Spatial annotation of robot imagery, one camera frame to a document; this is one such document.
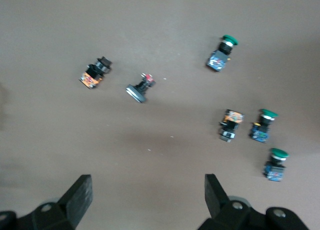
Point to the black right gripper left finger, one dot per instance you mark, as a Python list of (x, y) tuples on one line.
[(75, 202)]

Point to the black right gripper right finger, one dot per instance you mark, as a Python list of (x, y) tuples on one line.
[(225, 215)]

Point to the green mushroom push button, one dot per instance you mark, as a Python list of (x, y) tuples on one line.
[(273, 171), (217, 60), (260, 133)]

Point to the black flat button red terminal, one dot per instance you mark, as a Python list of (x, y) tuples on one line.
[(136, 92)]

